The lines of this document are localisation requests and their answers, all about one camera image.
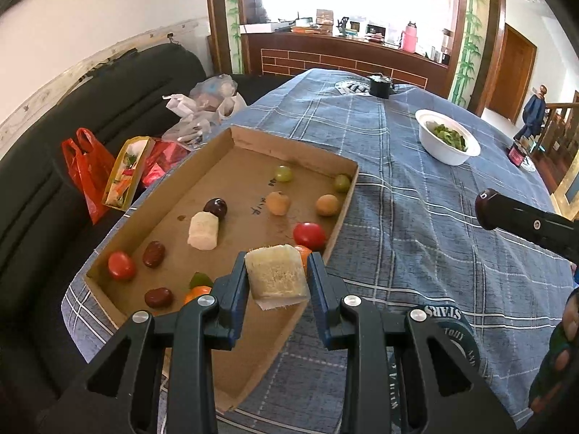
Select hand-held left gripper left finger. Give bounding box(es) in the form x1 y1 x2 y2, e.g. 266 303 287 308
38 251 250 434

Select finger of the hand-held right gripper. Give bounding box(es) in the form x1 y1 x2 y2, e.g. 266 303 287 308
493 194 579 258

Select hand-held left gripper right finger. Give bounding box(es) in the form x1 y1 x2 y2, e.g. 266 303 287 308
308 252 519 434

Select orange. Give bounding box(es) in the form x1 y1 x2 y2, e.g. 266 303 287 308
294 245 314 272
183 286 213 306

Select peeled sugarcane chunk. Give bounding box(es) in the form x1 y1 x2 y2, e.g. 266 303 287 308
244 244 310 312
187 212 221 250

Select red tomato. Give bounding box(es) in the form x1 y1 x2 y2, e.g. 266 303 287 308
292 222 327 251
107 251 137 280

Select brown kiwi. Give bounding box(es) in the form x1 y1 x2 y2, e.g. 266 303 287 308
265 191 290 217
315 194 340 217

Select shallow cardboard box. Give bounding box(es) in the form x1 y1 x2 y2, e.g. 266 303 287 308
84 125 359 413

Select person's right forearm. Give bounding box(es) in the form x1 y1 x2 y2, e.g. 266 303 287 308
527 353 579 421

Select person's right hand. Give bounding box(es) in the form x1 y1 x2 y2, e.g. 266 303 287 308
549 287 579 371

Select red black small box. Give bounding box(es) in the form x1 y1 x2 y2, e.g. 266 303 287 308
507 138 528 168

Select wooden stair railing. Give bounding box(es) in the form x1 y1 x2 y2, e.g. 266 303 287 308
538 90 579 195

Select blue hanging garment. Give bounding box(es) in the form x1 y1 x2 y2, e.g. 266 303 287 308
513 85 550 139

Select white bowl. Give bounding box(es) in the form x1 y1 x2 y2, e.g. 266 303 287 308
415 109 481 166

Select green leafy vegetables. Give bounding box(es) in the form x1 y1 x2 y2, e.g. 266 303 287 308
432 122 469 151

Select red glossy bag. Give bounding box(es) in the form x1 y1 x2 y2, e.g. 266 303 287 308
140 140 191 188

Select wooden door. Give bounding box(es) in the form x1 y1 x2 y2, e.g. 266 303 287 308
489 22 539 123

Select yellow food box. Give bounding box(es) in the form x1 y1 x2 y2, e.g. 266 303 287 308
100 136 155 211

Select red plastic bag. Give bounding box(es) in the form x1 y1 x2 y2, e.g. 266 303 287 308
61 127 118 226

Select white plastic bag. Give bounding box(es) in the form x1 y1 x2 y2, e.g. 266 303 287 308
163 93 195 116

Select clear plastic bag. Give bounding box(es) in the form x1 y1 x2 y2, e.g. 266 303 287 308
162 75 248 146

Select black pot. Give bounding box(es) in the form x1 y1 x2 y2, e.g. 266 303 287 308
366 73 394 99

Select wooden counter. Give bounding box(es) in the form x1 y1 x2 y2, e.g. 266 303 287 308
240 31 451 93

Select black sofa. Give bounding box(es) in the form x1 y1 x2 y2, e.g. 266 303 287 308
0 43 290 417

